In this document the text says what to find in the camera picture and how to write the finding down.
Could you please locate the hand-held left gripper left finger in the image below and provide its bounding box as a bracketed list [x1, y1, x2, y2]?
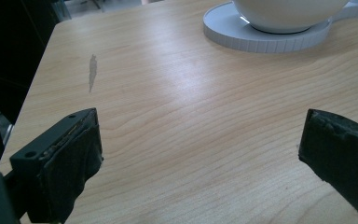
[8, 107, 104, 224]

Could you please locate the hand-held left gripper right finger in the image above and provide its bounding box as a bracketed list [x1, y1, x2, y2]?
[296, 108, 358, 224]

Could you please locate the white bowl with silver rim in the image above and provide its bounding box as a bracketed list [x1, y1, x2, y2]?
[231, 0, 351, 35]

